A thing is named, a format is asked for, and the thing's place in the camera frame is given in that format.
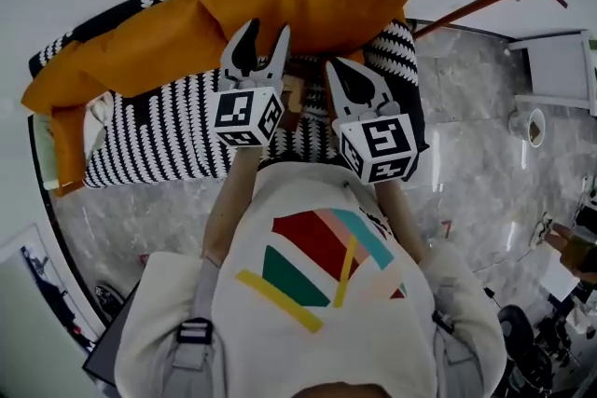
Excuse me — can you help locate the grey shoulder strap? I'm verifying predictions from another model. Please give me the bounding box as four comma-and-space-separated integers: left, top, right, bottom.
160, 254, 224, 398
431, 309, 489, 398

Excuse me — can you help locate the white wastebasket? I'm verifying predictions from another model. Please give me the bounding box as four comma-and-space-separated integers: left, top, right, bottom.
507, 106, 547, 149

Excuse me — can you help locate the orange sofa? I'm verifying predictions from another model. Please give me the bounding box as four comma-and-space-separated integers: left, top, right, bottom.
21, 0, 430, 198

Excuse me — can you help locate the person's left forearm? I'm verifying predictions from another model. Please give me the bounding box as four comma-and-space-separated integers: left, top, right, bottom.
201, 145, 263, 257

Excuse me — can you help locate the black white striped blanket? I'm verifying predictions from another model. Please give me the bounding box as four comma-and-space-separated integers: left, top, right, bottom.
27, 0, 430, 191

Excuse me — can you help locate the person's right forearm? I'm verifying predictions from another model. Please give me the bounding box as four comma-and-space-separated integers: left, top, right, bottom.
372, 178, 433, 267

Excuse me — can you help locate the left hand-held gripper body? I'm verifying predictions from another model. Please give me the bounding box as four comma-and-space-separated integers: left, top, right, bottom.
207, 69, 286, 149

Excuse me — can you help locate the brown photo book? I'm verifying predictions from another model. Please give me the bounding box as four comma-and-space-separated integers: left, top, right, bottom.
279, 58, 330, 134

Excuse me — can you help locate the white sink cabinet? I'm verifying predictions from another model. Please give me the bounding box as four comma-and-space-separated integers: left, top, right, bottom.
507, 30, 597, 117

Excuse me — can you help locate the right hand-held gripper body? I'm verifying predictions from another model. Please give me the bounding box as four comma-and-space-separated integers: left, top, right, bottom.
331, 100, 420, 186

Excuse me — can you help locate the white printed t-shirt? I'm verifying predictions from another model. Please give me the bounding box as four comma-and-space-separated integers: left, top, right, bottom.
114, 161, 508, 398

